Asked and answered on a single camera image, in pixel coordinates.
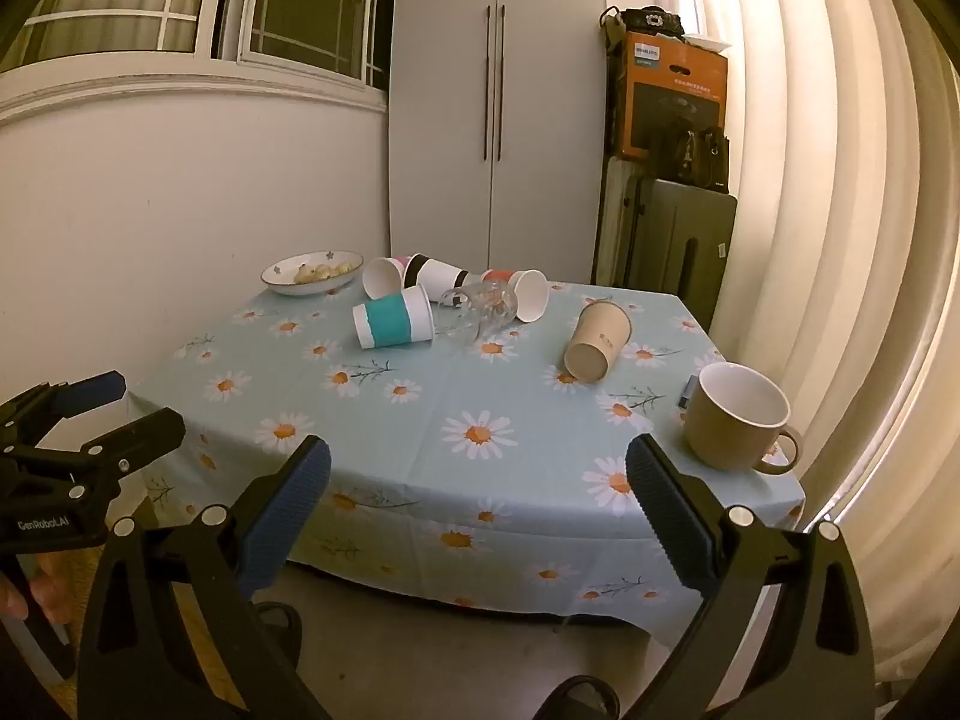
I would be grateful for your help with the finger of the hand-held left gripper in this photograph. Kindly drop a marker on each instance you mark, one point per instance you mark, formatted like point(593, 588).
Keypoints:
point(96, 387)
point(142, 431)

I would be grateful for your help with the white flat tray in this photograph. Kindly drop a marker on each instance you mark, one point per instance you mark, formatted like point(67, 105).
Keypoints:
point(709, 43)

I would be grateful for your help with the black slipper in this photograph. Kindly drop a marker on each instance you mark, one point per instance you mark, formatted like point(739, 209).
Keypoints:
point(281, 626)
point(577, 699)

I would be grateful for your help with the beige folded board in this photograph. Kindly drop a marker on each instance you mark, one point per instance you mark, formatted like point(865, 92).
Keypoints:
point(613, 225)

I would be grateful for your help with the black bag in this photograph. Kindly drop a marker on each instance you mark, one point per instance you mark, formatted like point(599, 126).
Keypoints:
point(649, 21)

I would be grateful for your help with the orange and black cardboard box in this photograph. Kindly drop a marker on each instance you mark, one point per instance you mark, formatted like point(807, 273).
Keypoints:
point(675, 94)

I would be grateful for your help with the beige ceramic mug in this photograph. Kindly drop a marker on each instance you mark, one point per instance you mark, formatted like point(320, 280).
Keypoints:
point(720, 435)

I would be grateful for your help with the dark handbag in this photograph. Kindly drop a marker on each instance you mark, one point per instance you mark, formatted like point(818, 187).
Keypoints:
point(697, 157)

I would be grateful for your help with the light blue daisy tablecloth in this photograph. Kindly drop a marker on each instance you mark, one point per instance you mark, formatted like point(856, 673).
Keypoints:
point(450, 390)

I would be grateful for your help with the dark grey suitcase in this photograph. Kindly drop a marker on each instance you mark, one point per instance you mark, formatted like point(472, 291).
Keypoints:
point(682, 247)

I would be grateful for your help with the pale food pieces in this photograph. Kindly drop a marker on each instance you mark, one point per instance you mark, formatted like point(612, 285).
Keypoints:
point(322, 271)

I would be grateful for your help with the clear glass cup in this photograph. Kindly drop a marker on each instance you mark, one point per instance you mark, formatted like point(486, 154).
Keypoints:
point(484, 309)

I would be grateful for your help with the brown paper cup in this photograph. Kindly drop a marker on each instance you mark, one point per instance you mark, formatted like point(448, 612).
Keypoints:
point(600, 337)

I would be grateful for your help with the white paper cup teal band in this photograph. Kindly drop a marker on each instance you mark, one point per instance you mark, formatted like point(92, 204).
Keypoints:
point(394, 317)

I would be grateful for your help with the cream curtain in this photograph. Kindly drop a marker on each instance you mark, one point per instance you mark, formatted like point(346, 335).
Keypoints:
point(825, 202)

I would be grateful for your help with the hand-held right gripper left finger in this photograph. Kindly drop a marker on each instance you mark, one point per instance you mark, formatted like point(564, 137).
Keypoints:
point(298, 511)

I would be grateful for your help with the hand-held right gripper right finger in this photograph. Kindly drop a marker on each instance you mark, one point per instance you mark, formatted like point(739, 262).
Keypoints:
point(664, 511)

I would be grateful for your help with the white paper cup pink band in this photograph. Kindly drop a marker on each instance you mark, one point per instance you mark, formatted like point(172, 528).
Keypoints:
point(381, 277)

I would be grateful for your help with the white framed window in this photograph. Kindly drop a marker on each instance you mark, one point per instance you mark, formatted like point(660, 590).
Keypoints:
point(187, 7)

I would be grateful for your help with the white paper cup orange band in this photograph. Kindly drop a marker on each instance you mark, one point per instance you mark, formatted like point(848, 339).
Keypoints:
point(529, 296)

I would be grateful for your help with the person's left hand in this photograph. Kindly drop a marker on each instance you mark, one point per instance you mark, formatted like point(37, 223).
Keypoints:
point(49, 581)

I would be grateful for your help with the white wardrobe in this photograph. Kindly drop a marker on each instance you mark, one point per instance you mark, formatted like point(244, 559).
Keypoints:
point(450, 90)

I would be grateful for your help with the white floral bowl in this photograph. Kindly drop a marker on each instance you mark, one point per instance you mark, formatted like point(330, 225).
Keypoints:
point(281, 281)

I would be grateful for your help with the black and white paper cup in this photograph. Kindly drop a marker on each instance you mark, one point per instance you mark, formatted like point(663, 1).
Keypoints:
point(442, 279)

